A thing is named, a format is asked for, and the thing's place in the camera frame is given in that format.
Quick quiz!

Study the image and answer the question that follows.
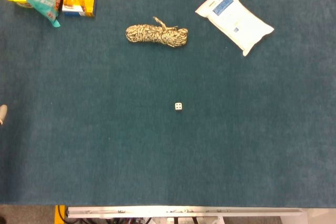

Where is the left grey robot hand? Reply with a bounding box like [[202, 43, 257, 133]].
[[0, 104, 8, 126]]

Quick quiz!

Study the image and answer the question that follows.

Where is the teal snack wrapper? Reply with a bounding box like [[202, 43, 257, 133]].
[[14, 0, 61, 28]]

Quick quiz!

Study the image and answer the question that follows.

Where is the white wet wipes pack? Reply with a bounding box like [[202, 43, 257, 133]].
[[194, 0, 275, 57]]

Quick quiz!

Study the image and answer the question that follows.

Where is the yellow frame bracket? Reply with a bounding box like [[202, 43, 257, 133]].
[[54, 205, 66, 224]]

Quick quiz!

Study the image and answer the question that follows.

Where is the coiled camouflage rope bundle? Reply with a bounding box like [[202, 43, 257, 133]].
[[125, 16, 189, 48]]

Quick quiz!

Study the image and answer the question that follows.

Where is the aluminium table frame rail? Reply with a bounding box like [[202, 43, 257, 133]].
[[66, 206, 307, 219]]

